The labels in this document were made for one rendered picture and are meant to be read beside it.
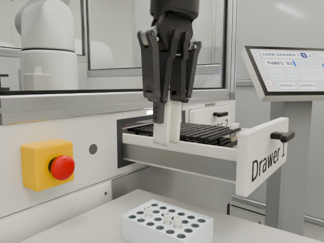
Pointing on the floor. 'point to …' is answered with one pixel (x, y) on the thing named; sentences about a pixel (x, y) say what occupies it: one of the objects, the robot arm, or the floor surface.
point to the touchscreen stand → (290, 170)
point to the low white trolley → (236, 234)
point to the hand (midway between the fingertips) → (167, 122)
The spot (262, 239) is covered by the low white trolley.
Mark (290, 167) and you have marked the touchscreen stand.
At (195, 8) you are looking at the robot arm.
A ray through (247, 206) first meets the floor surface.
